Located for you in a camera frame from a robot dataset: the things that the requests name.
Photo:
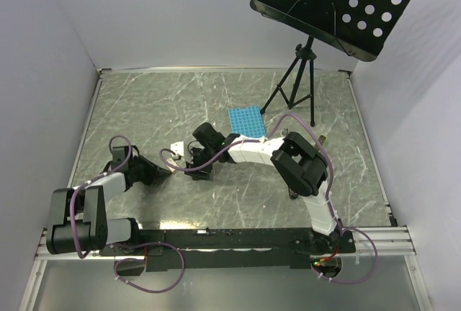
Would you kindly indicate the small staple box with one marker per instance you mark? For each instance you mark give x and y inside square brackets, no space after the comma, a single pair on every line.
[172,165]

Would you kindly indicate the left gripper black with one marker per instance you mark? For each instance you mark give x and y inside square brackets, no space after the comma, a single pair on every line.
[155,173]

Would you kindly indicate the black beige stapler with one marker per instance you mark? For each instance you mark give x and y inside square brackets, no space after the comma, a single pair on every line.
[291,193]

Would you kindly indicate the black perforated music stand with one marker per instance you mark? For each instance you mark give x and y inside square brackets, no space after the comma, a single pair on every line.
[358,28]

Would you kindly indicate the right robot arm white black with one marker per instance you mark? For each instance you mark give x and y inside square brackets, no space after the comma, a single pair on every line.
[301,166]

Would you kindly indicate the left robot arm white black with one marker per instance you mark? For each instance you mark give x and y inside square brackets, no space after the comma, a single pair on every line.
[81,212]

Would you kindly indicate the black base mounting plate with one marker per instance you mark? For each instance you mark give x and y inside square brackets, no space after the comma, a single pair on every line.
[235,248]

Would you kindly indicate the blue studded building plate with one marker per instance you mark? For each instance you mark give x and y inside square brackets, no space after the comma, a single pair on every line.
[247,121]

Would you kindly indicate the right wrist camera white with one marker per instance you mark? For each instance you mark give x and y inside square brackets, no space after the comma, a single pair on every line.
[179,150]

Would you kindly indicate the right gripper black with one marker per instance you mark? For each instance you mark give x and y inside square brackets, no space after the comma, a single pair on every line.
[197,176]

